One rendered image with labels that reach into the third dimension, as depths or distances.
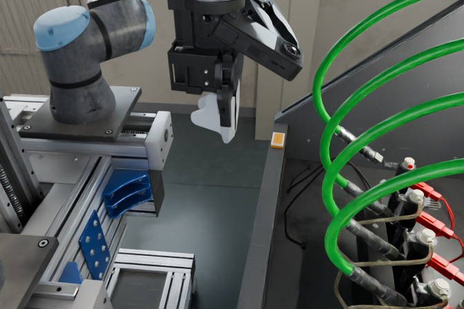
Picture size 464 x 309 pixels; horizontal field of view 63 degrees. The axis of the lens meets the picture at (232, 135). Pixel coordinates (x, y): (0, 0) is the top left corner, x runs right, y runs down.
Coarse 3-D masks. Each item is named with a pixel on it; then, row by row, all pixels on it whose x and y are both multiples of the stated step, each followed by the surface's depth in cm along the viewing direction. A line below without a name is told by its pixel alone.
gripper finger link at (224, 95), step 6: (228, 72) 46; (228, 78) 46; (222, 84) 45; (228, 84) 45; (222, 90) 46; (228, 90) 46; (222, 96) 46; (228, 96) 46; (222, 102) 47; (228, 102) 46; (222, 108) 48; (228, 108) 47; (222, 114) 48; (228, 114) 48; (222, 120) 50; (228, 120) 49; (222, 126) 51; (228, 126) 50
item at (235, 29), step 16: (224, 16) 43; (240, 16) 45; (224, 32) 43; (240, 32) 43; (256, 32) 44; (272, 32) 47; (240, 48) 44; (256, 48) 44; (272, 48) 44; (288, 48) 45; (272, 64) 45; (288, 64) 44; (288, 80) 46
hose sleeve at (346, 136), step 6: (342, 132) 64; (348, 132) 65; (342, 138) 65; (348, 138) 65; (354, 138) 65; (360, 150) 66; (366, 150) 66; (372, 150) 66; (366, 156) 66; (372, 156) 66
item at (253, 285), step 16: (288, 128) 102; (272, 160) 91; (272, 176) 87; (272, 192) 82; (272, 208) 79; (256, 224) 75; (272, 224) 76; (256, 240) 72; (272, 240) 73; (256, 256) 70; (256, 272) 67; (240, 288) 65; (256, 288) 64; (240, 304) 62; (256, 304) 62
